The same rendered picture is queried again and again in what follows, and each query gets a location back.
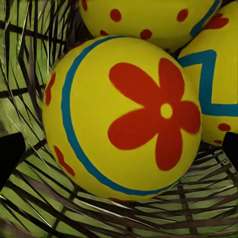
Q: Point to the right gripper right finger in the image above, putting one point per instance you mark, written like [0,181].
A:
[230,147]

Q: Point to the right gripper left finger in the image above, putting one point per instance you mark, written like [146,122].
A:
[12,147]

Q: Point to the wicker basket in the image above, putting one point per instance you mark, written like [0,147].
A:
[122,213]

